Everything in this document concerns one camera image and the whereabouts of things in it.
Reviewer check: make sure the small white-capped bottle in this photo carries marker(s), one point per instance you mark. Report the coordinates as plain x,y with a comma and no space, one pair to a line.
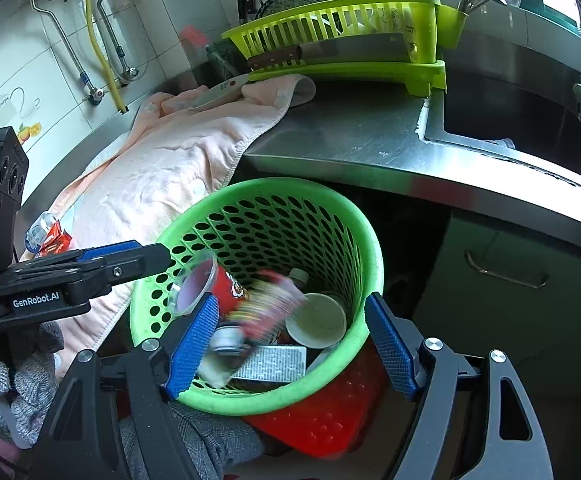
299,276

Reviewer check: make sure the steel sink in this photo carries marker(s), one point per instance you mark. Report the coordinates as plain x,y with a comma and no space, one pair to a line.
510,110

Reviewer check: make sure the pink bottle brush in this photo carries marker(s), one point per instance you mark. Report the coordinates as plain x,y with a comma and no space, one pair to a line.
193,37

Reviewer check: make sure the yellow gas pipe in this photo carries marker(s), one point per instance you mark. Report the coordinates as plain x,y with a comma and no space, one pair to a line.
103,55

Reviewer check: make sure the green dish rack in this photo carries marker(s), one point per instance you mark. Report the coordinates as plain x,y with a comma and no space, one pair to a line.
370,75

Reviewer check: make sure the white paper cup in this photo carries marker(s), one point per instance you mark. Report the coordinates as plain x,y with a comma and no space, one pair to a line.
315,320

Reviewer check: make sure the green plastic basket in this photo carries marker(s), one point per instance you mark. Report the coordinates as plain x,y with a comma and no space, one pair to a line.
270,220

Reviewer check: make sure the ceramic bowl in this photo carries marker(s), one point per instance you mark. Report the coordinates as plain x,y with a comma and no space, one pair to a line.
215,92

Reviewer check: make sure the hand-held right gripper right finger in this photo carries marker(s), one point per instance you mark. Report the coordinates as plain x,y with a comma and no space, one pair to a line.
390,350

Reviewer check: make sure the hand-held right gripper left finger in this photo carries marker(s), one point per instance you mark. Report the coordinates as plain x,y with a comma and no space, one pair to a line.
193,345

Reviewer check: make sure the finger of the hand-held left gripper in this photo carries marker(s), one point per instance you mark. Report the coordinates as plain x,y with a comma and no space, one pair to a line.
140,262
113,250

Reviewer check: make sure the dark utensil holder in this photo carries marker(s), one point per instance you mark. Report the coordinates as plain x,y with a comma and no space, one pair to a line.
220,57

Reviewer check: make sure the patterned plate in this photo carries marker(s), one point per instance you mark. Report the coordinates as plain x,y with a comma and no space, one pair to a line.
290,5

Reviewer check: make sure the red printed plastic cup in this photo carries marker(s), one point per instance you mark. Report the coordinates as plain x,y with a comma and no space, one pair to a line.
225,290

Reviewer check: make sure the pink towel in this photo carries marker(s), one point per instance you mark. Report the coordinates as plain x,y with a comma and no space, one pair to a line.
170,160

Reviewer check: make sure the blue drink can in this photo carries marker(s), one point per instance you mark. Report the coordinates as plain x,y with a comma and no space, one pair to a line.
35,235

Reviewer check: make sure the red soda can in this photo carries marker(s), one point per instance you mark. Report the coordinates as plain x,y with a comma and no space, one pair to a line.
228,340

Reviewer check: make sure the orange snack wrapper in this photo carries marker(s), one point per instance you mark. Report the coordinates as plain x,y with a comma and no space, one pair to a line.
55,242

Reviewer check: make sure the grey base cabinet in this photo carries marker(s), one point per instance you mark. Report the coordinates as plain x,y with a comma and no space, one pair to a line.
520,335

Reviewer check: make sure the red plastic stool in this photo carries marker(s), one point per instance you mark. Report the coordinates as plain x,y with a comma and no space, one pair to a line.
320,420

